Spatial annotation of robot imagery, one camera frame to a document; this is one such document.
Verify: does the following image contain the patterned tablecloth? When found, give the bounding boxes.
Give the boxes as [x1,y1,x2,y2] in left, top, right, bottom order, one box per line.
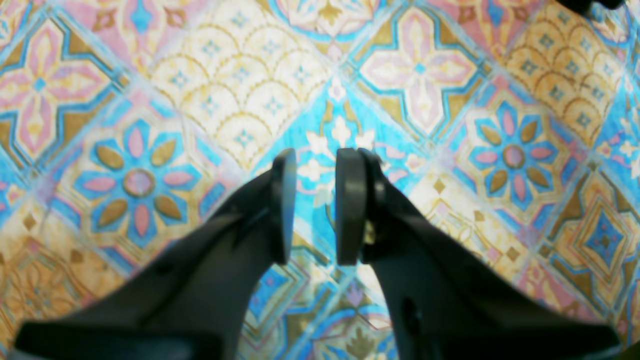
[1,0,639,360]

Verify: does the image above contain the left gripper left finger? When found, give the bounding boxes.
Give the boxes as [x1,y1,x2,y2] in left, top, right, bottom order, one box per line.
[14,148,297,360]

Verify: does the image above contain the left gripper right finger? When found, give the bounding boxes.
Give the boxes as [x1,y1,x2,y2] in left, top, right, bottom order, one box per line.
[334,148,621,360]

